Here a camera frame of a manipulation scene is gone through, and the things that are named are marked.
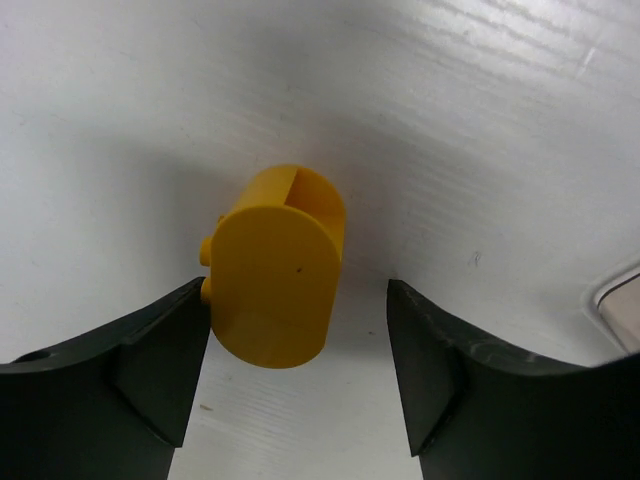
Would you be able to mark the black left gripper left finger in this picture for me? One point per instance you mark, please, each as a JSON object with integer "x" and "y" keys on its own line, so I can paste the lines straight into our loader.
{"x": 112, "y": 403}

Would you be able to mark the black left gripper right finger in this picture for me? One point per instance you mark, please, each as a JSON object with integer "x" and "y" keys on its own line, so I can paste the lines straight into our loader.
{"x": 478, "y": 407}

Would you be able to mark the yellow rounded lego brick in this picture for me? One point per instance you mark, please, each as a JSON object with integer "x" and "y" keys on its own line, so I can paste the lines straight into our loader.
{"x": 274, "y": 263}

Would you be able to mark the clear container near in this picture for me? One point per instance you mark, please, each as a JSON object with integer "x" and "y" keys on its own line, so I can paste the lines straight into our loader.
{"x": 611, "y": 302}

